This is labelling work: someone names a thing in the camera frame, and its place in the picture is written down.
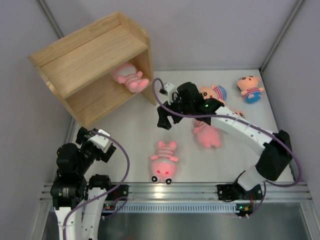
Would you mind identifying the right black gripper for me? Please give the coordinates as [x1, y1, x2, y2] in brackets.
[157, 93, 194, 131]

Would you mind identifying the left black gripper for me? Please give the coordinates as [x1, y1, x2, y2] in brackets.
[75, 127, 115, 176]

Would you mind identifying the pink striped plush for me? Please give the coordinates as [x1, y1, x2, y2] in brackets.
[150, 141, 179, 185]
[192, 119, 222, 148]
[111, 62, 150, 93]

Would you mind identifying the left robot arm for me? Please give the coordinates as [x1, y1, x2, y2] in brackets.
[50, 127, 116, 240]

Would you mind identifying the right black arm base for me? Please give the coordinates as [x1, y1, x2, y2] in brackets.
[216, 183, 250, 202]

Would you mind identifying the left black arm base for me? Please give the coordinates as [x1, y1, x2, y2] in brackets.
[106, 184, 129, 201]

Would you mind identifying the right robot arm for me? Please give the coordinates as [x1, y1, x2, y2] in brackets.
[157, 82, 293, 201]

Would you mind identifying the wooden two-tier shelf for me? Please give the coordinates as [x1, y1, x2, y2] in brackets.
[28, 11, 154, 128]

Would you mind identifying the boy plush near centre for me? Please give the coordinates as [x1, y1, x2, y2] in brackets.
[199, 84, 227, 104]

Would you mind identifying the boy plush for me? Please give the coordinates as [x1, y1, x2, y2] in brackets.
[237, 75, 265, 104]
[199, 84, 227, 104]
[232, 110, 245, 119]

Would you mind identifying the boy plush lower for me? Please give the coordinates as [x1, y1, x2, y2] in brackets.
[232, 110, 245, 119]

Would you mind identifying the boy plush far right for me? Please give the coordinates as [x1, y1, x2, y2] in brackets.
[237, 75, 265, 104]

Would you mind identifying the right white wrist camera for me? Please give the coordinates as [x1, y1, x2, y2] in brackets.
[159, 83, 177, 105]

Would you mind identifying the slotted white cable duct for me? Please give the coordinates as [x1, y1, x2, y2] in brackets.
[119, 202, 240, 214]

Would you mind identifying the aluminium mounting rail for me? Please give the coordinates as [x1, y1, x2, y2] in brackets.
[39, 181, 312, 202]

